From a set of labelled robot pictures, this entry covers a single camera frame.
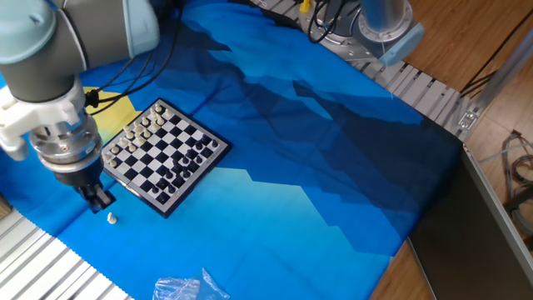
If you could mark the black chess pawn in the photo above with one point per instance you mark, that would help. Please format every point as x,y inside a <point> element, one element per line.
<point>185,160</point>
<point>155,189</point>
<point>191,153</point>
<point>177,168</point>
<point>205,139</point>
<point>162,183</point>
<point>169,175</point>
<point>199,146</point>

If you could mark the white chess knight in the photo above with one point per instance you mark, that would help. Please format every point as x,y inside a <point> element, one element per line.
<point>114,148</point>
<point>152,113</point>

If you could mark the clear plastic zip bag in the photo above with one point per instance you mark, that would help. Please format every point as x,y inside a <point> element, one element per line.
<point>183,289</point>

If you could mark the blue mountain print cloth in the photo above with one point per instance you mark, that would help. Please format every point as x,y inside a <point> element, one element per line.
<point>270,208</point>

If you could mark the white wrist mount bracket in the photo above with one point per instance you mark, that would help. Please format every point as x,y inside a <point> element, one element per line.
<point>25,121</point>

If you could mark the yellow plastic object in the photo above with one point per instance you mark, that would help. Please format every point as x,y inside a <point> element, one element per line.
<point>305,5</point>

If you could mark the black chess rook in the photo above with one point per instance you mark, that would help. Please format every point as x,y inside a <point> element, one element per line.
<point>214,143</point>
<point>162,197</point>

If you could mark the aluminium corner bracket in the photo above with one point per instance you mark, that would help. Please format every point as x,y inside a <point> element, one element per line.
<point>467,119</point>

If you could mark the black chess knight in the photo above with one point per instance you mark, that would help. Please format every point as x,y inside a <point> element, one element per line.
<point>171,188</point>

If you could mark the white chess rook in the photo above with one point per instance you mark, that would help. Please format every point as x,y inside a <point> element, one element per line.
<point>107,157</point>
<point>157,107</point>

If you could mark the white chess bishop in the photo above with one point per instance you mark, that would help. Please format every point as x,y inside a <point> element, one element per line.
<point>123,141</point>
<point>145,121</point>

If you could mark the white chess pawn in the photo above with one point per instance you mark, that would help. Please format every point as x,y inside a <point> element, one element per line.
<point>140,141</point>
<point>167,112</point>
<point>113,163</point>
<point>111,218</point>
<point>160,121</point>
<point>146,133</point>
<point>154,126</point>
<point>132,147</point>

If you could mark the black chess bishop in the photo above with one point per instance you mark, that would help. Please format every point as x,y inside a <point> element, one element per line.
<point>179,181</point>
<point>199,159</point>

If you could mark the black aluminium framed panel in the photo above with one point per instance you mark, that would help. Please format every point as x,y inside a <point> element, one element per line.
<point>466,241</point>

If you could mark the black white folding chessboard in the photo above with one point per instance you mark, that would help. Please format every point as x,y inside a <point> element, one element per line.
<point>160,153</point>

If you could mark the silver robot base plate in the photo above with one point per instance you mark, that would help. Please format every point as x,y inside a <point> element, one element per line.
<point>331,43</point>

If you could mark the aluminium frame beam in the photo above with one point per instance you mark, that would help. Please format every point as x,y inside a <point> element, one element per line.
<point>504,73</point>

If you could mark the black chess king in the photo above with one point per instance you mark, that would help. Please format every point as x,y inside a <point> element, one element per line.
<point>185,173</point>

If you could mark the white chess king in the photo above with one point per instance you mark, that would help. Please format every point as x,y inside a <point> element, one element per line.
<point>128,133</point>

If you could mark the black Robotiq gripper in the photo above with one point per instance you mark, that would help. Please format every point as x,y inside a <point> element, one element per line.
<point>81,177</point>

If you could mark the white chess queen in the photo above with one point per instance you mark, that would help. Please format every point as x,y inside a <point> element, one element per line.
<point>137,127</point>

